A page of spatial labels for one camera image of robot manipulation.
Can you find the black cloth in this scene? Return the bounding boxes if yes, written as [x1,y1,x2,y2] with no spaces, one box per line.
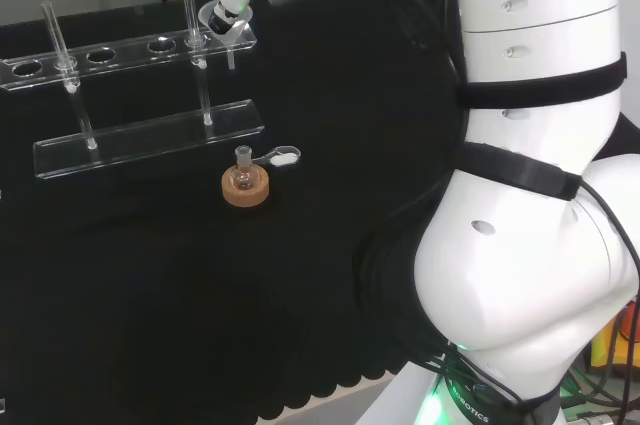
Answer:
[0,0,469,425]

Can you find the glass weighing funnel with powder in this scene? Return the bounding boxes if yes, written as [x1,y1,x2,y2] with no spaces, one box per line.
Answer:
[251,144,303,168]

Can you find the clear plastic funnel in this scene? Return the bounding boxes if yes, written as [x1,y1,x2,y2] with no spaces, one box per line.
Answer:
[198,1,254,71]

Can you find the small round-bottom glass flask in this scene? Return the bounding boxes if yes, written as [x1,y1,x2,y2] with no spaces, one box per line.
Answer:
[233,145,257,192]

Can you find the yellow stop button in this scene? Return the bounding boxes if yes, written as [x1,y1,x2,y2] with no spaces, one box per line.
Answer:
[589,310,640,372]

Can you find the transparent acrylic funnel stand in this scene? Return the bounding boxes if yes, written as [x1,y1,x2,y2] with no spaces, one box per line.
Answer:
[0,0,265,181]

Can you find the cork ring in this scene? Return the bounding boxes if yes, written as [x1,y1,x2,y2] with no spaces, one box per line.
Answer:
[221,164,272,208]

